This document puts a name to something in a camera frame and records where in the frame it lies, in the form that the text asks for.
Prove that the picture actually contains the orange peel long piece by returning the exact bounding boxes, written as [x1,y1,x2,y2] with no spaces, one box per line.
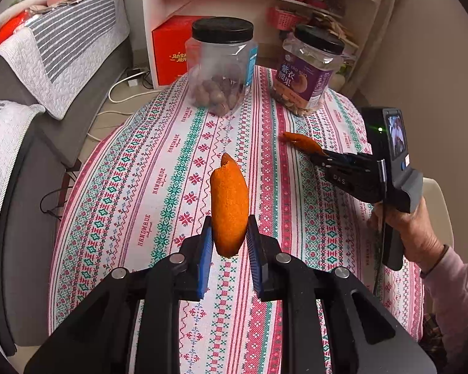
[280,132,325,156]

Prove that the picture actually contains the white trash bin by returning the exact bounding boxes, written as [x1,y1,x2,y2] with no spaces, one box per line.
[423,177,454,247]

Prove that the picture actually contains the right hand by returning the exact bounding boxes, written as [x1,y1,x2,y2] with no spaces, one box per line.
[368,197,446,275]

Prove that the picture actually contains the clear jar purple label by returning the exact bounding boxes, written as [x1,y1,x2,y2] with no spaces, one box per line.
[272,24,345,116]

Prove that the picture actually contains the patterned pink green tablecloth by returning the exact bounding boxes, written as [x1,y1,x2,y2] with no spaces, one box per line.
[48,67,424,373]

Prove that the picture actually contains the pink basket lower shelf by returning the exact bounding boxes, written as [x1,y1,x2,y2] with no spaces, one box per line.
[268,7,306,31]

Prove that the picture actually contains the clear jar blue label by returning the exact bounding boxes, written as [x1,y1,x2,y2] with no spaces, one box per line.
[185,16,258,117]

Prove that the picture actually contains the grey sofa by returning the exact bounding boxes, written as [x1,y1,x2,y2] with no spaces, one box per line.
[0,40,133,356]

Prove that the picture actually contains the red gift box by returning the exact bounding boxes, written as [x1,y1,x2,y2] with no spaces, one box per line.
[152,15,202,85]

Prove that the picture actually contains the grey striped quilted cover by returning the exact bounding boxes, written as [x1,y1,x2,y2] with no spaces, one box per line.
[0,0,130,120]

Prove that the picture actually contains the red orange pillow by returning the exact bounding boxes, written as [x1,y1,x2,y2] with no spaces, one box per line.
[0,8,31,45]

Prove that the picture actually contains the white power cable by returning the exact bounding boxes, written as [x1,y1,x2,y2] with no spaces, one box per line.
[86,68,163,143]

